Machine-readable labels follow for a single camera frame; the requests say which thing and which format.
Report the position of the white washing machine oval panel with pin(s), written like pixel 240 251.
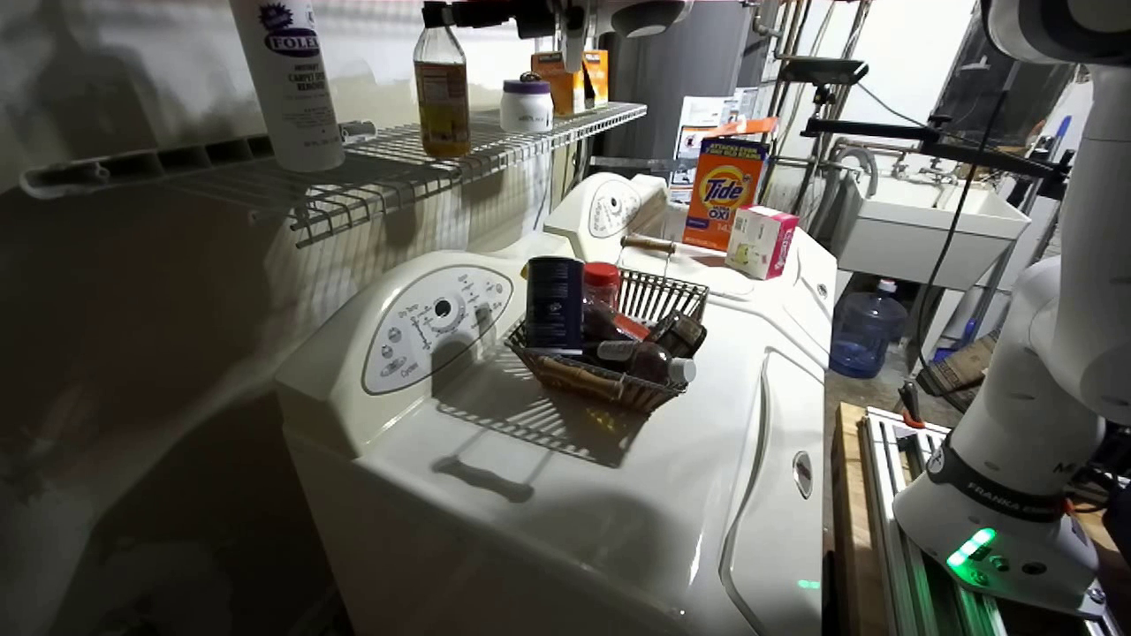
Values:
pixel 660 494

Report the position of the wooden board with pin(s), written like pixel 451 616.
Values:
pixel 850 532

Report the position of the woven wicker basket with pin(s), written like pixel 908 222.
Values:
pixel 604 386

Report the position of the black camera stand boom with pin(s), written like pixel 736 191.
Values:
pixel 931 142

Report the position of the dark brown packet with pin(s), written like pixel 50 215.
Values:
pixel 660 337

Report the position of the blue water jug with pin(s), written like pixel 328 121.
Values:
pixel 866 330

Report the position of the orange and white carton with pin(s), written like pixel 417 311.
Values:
pixel 595 70
pixel 556 82

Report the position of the white utility sink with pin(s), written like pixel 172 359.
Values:
pixel 931 235

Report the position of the amber vinegar bottle black cap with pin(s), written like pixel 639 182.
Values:
pixel 442 107

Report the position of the aluminium frame rail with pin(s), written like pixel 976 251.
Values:
pixel 905 551

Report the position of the red plastic bottle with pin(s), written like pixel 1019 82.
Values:
pixel 601 282

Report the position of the small brown stick tool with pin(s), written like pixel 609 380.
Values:
pixel 648 241

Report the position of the orange Tide detergent box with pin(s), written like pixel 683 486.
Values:
pixel 727 195

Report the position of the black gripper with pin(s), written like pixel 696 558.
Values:
pixel 508 14

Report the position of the tall white plastic bottle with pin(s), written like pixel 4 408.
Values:
pixel 296 94

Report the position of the white jar purple lid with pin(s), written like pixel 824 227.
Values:
pixel 527 107

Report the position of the navy can white lid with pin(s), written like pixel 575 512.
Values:
pixel 551 300

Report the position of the pink and white box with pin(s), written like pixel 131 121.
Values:
pixel 765 241

